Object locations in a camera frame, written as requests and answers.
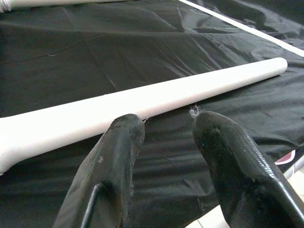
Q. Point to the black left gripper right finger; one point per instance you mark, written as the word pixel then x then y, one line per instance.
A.
pixel 237 175

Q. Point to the black table cloth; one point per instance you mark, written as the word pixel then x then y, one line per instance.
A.
pixel 118 47

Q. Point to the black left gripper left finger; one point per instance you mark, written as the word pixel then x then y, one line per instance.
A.
pixel 107 175

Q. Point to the pink object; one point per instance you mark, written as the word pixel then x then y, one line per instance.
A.
pixel 286 158

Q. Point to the white tapered table leg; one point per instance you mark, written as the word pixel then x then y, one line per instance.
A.
pixel 59 2
pixel 142 102

